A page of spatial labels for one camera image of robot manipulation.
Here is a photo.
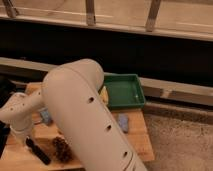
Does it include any black handled brush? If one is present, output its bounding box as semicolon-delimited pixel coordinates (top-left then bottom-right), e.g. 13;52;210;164
26;138;51;165

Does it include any dark grape bunch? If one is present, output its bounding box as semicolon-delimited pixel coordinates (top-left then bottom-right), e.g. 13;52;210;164
52;137;72;163

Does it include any blue sponge right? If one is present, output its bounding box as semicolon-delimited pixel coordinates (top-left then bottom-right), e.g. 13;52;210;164
117;114;129;133

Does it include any green plastic tray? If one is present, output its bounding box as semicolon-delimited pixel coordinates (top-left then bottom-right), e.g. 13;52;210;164
103;74;146;110

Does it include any yellow banana piece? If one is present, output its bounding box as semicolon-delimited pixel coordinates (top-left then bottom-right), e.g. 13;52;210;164
100;86;109;105

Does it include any wooden board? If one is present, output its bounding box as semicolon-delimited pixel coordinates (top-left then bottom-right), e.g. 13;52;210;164
0;81;155;171

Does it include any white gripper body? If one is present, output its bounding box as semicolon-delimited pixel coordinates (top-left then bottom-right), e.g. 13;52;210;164
11;127;34;144

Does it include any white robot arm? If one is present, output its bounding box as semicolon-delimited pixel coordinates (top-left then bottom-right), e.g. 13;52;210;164
0;59;148;171

